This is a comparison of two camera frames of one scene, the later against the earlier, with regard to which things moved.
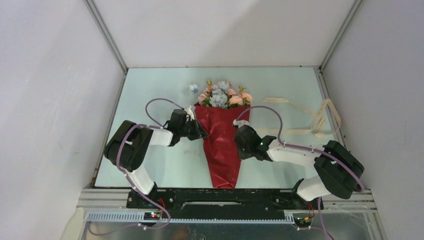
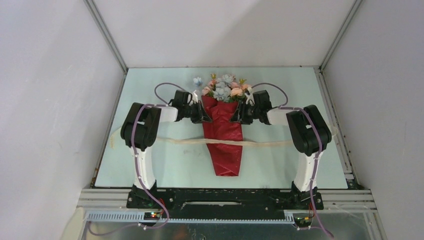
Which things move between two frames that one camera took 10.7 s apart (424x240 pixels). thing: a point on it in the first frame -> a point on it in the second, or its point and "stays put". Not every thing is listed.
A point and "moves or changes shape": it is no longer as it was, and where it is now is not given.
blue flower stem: (219, 97) moves or changes shape
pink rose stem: (203, 97) moves or changes shape
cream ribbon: (327, 121) moves or changes shape
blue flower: (194, 88) -> (198, 81)
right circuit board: (306, 221) stays put
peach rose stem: (243, 99) moves or changes shape
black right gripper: (242, 155) -> (240, 115)
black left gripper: (199, 132) -> (201, 116)
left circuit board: (151, 216) stays put
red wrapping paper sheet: (223, 154) moves or changes shape
